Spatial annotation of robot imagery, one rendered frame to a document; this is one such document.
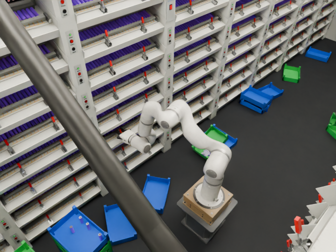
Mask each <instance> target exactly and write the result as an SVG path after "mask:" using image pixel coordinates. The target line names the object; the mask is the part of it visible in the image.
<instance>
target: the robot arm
mask: <svg viewBox="0 0 336 252"><path fill-rule="evenodd" d="M155 119H156V121H157V122H158V124H159V125H160V126H161V127H162V128H163V129H171V128H173V127H174V126H175V125H176V124H177V123H178V122H179V121H180V123H181V126H182V132H183V135H184V137H185V138H186V139H187V140H188V141H189V142H190V143H191V144H192V145H193V146H194V147H196V148H198V149H206V150H208V151H209V152H210V155H209V157H208V159H207V161H206V163H205V165H204V167H203V172H204V174H205V175H204V179H203V183H202V184H200V185H199V186H198V187H197V188H196V190H195V196H196V199H197V200H198V201H199V202H200V203H201V204H202V205H204V206H207V207H215V206H217V205H219V204H220V203H221V202H222V200H223V193H222V191H221V186H222V182H223V179H224V172H225V170H226V168H227V166H228V164H229V162H230V160H231V157H232V152H231V150H230V148H229V147H228V146H227V145H225V144H224V143H222V142H219V141H217V140H214V139H212V138H210V137H208V136H207V135H206V134H205V133H204V132H203V131H202V130H201V129H200V128H199V127H198V126H197V124H196V123H195V121H194V118H193V115H192V111H191V108H190V107H189V105H188V104H187V103H186V102H185V101H183V100H180V99H178V100H175V101H174V102H172V103H171V104H170V105H169V107H168V108H167V109H166V110H165V111H162V107H161V105H160V104H159V103H158V102H156V101H148V102H146V103H145V104H144V106H143V108H142V112H141V116H140V120H139V125H138V134H139V135H140V136H141V137H139V136H137V135H136V134H135V133H134V132H133V131H132V130H131V129H123V128H121V127H120V129H121V131H122V133H120V132H119V131H118V130H116V133H117V134H118V136H117V139H120V140H121V141H122V142H124V143H126V144H129V145H131V146H132V147H134V148H135V149H137V150H138V151H140V152H141V153H142V154H147V153H148V152H149V151H150V150H151V145H152V144H153V143H154V142H155V140H156V137H157V134H156V132H155V131H154V130H153V129H152V127H153V124H154V121H155Z"/></svg>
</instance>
